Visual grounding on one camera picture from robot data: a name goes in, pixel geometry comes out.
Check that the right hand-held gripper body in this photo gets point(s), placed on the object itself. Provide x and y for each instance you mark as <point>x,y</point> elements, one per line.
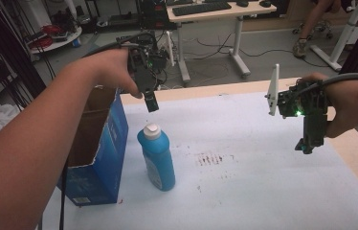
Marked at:
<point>314,105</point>

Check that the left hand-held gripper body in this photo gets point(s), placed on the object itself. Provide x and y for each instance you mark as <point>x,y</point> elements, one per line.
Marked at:
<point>143,68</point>

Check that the blue bottle with white cap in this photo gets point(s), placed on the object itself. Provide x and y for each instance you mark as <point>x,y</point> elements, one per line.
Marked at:
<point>158,159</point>

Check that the blue cardboard box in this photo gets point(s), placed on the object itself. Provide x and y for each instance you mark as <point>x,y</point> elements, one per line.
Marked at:
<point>103,159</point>

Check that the person's left hand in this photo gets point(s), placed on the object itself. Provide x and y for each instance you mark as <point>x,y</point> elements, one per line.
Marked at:
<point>107,68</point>

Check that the person's right hand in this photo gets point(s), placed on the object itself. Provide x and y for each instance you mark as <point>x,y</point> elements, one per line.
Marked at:
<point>355,105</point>

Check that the black equipment box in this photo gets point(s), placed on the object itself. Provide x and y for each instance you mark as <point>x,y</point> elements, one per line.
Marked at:
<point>154,14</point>

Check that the white table mat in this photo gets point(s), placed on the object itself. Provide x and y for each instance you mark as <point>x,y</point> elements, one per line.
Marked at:
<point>247,179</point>

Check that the black keyboard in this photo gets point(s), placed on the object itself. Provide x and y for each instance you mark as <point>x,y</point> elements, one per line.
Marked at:
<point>201,8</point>

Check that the round white table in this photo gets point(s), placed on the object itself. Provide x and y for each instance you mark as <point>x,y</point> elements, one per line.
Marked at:
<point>59,40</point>

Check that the white-legged wooden desk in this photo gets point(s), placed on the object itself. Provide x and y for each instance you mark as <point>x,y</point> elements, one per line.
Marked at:
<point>237,9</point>

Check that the black computer mouse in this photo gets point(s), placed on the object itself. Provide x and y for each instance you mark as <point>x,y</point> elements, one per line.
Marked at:
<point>242,3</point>
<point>265,3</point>

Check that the black curtain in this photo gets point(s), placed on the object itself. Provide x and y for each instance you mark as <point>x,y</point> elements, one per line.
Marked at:
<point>4,48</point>

